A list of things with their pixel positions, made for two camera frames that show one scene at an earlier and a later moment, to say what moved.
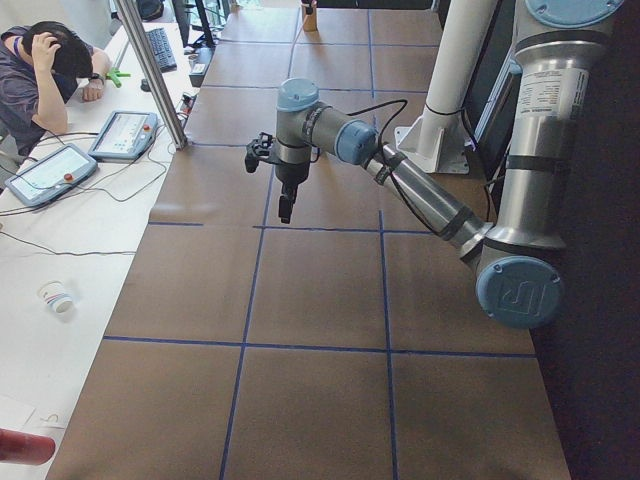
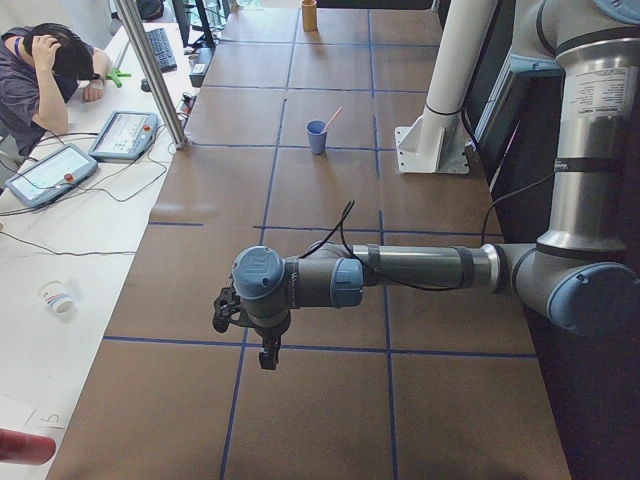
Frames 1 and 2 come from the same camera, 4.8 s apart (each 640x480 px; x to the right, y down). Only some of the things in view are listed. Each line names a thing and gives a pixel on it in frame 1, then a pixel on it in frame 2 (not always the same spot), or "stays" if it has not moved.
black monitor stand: [207, 39] stays
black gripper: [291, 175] → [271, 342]
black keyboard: [162, 49] stays
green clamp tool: [113, 74] stays
